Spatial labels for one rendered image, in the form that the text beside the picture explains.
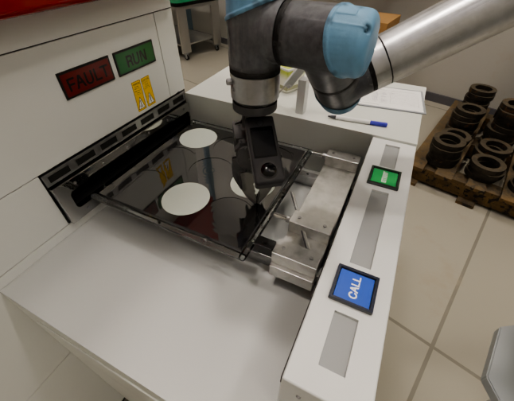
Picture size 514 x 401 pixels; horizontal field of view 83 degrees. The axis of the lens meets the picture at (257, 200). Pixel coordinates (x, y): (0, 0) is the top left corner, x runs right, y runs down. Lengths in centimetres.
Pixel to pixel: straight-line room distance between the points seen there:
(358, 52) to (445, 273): 157
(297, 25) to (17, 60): 44
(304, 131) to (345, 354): 54
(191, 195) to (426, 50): 47
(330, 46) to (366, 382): 37
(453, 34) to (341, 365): 45
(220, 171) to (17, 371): 61
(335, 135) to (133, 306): 57
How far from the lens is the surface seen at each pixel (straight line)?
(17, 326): 81
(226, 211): 58
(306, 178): 76
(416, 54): 51
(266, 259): 58
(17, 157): 65
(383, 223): 52
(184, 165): 72
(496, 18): 54
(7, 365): 86
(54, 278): 70
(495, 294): 190
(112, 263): 66
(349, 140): 75
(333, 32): 38
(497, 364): 64
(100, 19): 72
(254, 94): 44
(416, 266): 179
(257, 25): 41
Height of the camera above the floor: 131
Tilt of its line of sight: 43 degrees down
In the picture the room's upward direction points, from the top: straight up
